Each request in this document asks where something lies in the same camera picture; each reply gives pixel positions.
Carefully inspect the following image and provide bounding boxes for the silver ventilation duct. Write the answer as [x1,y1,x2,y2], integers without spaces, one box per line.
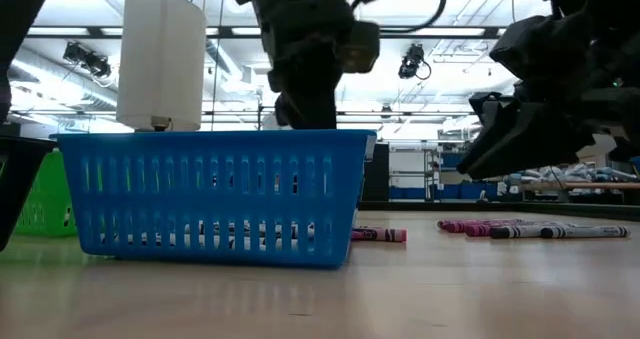
[12,53,119,111]

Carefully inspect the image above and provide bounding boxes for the grey plastic-wrapped items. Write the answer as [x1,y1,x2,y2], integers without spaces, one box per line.
[501,166,639,184]

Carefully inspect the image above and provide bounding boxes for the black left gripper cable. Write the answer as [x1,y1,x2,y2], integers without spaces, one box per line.
[379,0,448,34]

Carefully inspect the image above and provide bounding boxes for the green plastic basket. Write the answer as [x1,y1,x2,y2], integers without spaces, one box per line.
[12,151,79,239]

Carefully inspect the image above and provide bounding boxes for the white cylinder table lamp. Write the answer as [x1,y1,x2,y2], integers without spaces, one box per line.
[115,0,208,133]

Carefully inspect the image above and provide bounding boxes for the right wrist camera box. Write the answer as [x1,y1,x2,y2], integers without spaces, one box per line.
[489,13,592,80]

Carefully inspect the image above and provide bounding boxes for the light pink crayon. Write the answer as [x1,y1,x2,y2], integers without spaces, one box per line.
[351,227,408,244]

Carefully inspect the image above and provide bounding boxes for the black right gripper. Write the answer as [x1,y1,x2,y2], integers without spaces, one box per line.
[457,73,640,180]

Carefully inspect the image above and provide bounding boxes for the black plastic basket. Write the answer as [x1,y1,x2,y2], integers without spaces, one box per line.
[0,136,57,253]

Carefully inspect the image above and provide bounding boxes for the black ceiling-mounted camera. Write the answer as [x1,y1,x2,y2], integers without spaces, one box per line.
[62,41,112,79]
[397,42,432,81]

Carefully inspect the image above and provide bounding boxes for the black panel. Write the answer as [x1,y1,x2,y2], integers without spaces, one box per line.
[362,142,391,203]

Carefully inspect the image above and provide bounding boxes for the black aluminium table frame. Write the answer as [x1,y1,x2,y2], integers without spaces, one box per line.
[359,200,640,223]

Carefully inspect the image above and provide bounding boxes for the wooden workbench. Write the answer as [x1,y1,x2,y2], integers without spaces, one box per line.
[519,180,640,192]

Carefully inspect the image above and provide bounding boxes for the black overhead rig beam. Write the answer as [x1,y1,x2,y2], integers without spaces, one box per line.
[24,25,506,41]

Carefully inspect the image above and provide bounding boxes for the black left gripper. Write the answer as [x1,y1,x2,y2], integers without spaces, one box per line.
[224,0,384,130]

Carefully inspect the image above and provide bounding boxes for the blue storage bin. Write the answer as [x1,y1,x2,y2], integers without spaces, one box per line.
[441,152,466,170]
[432,182,499,201]
[389,186,427,201]

